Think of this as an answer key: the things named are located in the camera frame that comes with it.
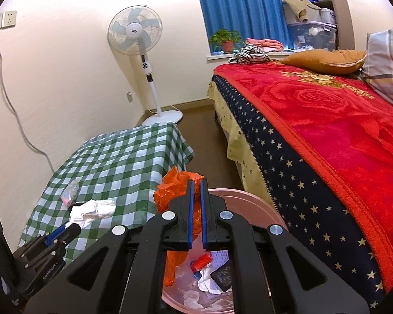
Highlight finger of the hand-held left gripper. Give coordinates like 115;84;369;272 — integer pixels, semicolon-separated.
13;224;72;265
18;223;82;299

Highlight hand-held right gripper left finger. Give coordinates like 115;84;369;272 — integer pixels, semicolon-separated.
25;179;194;314

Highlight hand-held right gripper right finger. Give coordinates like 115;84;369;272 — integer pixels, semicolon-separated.
200;177;370;314

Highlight orange plastic bag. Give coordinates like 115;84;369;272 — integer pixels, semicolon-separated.
153;166;204;287

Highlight red plastic wrapper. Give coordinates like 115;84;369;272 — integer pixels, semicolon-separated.
190;252;213;273

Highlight pink plastic basin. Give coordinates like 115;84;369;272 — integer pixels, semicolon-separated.
160;188;290;313

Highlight pale purple textured cloth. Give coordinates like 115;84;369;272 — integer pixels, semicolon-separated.
210;250;231;269

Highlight black textured pouch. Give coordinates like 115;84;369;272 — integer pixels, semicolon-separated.
210;263;233;292

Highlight clear plastic wrapper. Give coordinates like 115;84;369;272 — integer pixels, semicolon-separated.
61;180;81;205

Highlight white sock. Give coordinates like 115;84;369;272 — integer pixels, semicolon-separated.
196;268;223;295

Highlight yellow bed skirt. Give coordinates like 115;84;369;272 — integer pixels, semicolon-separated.
207;80;276;203

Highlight green checked tablecloth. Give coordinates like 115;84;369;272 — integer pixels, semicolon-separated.
18;122;195;264

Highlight navy star bed sheet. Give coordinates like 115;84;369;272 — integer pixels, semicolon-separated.
211;74;389;310

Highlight bed with red blanket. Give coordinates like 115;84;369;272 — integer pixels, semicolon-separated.
214;59;393;295

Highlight black white striped cloth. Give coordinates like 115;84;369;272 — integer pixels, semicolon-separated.
228;46;271;65

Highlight green potted plant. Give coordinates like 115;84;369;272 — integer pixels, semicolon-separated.
209;29;244;54

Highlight pink folded clothes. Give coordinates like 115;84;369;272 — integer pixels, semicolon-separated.
245;38;284;52

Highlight white standing fan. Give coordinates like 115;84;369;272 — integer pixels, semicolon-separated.
107;5;184;126

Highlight orange pillow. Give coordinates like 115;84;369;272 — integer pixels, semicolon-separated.
282;50;367;74

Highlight clear plastic storage box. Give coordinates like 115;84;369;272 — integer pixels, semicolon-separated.
286;20;338;52

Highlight blue curtain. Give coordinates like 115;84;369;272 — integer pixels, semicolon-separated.
193;0;305;54

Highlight tan jacket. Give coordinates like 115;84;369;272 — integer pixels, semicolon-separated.
282;0;321;23

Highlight grey lidded container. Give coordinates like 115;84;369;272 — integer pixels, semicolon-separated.
319;7;336;25

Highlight grey plaid pillow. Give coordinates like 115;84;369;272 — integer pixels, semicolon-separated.
360;26;393;112

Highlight beige bookshelf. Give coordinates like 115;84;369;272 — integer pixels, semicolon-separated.
299;0;356;51

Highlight grey power cable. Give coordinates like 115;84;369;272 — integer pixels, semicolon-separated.
0;28;54;174

